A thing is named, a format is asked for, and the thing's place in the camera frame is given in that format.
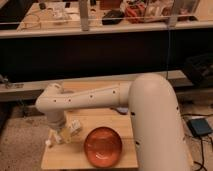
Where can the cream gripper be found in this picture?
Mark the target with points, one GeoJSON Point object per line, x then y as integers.
{"type": "Point", "coordinates": [71, 129]}

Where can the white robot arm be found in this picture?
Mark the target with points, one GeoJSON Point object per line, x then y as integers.
{"type": "Point", "coordinates": [154, 110]}

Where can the orange plate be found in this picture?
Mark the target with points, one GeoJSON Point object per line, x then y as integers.
{"type": "Point", "coordinates": [103, 147]}

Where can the black bag on bench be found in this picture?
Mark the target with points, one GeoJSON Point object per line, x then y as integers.
{"type": "Point", "coordinates": [112, 17]}

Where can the black foot pedal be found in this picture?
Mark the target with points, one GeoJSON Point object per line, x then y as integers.
{"type": "Point", "coordinates": [199, 127]}

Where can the orange tool on bench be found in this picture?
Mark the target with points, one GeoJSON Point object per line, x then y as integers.
{"type": "Point", "coordinates": [135, 13]}

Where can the black box right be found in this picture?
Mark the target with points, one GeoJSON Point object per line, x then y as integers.
{"type": "Point", "coordinates": [199, 70]}

